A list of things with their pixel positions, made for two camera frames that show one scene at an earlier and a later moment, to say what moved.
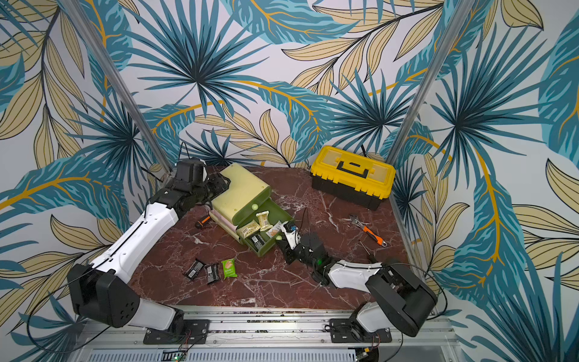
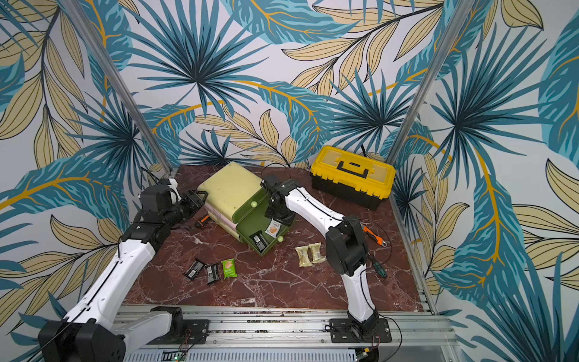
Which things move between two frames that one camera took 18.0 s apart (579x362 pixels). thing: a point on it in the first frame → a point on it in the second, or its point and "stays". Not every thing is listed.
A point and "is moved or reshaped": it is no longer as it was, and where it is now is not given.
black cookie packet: (258, 242) stays
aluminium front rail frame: (269, 335) stays
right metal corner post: (453, 31) stays
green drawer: (261, 204) stays
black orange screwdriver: (199, 224) stays
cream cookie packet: (248, 229) is moved or reshaped
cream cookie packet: (264, 223) is moved or reshaped
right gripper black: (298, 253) → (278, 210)
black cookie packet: (193, 271) stays
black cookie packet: (212, 272) stays
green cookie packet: (229, 268) stays
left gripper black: (220, 185) → (194, 202)
